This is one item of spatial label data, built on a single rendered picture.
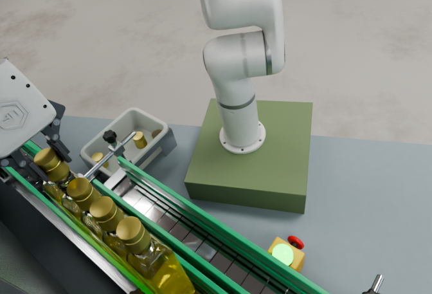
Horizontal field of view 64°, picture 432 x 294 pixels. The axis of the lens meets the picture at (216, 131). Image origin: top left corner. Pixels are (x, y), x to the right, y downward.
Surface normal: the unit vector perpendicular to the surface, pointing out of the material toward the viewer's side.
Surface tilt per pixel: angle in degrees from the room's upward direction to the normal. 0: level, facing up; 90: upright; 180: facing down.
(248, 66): 81
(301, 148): 1
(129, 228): 0
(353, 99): 0
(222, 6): 67
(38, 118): 73
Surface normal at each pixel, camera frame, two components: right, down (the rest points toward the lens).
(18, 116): 0.71, 0.20
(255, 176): -0.16, -0.64
